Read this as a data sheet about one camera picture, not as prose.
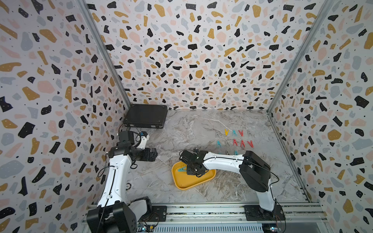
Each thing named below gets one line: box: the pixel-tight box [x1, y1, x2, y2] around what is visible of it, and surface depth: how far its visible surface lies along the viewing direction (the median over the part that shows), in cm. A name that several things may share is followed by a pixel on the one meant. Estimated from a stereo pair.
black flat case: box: [122, 104, 169, 129], surface depth 119 cm
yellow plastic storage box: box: [171, 161, 217, 191], surface depth 83 cm
